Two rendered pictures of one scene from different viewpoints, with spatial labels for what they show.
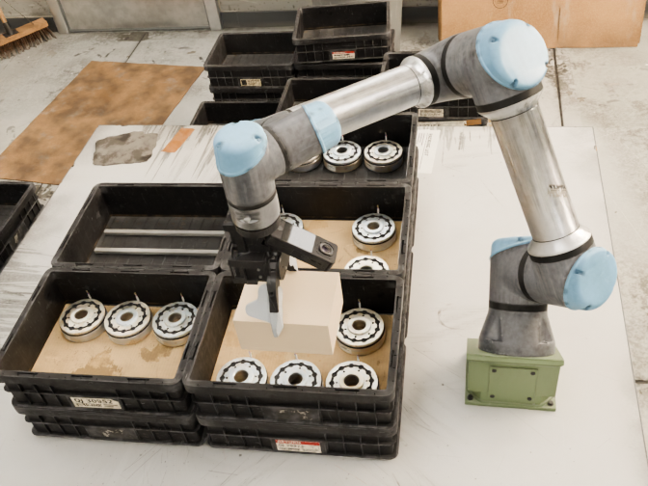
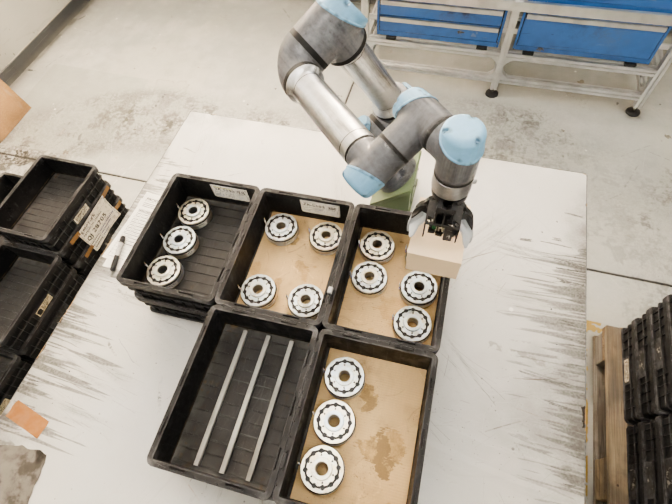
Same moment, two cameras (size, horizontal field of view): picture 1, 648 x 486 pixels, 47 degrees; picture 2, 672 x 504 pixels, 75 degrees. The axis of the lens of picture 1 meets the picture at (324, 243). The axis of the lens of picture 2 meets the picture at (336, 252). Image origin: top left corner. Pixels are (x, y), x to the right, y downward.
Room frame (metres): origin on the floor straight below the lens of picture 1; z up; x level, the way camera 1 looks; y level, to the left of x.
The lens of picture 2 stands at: (1.03, 0.63, 1.98)
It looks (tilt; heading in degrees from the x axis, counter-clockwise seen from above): 59 degrees down; 277
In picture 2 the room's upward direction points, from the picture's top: 7 degrees counter-clockwise
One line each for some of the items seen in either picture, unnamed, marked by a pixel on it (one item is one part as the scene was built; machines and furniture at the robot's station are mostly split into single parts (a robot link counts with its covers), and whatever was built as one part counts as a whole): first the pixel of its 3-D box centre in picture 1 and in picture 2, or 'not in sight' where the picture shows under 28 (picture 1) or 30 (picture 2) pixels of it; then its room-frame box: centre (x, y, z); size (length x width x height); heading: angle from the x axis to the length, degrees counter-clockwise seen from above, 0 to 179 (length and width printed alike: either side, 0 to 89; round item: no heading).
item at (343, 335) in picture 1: (359, 327); (377, 245); (0.99, -0.05, 0.86); 0.10 x 0.10 x 0.01
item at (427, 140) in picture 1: (383, 148); (148, 232); (1.80, -0.22, 0.70); 0.33 x 0.23 x 0.01; 75
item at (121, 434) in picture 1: (130, 370); not in sight; (1.05, 0.46, 0.76); 0.40 x 0.30 x 0.12; 76
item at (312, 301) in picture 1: (290, 310); (437, 237); (0.86, 0.07, 1.09); 0.16 x 0.12 x 0.07; 75
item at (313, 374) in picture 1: (295, 381); (419, 287); (0.88, 0.09, 0.86); 0.10 x 0.10 x 0.01
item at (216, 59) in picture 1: (261, 82); not in sight; (2.97, 0.17, 0.31); 0.40 x 0.30 x 0.34; 75
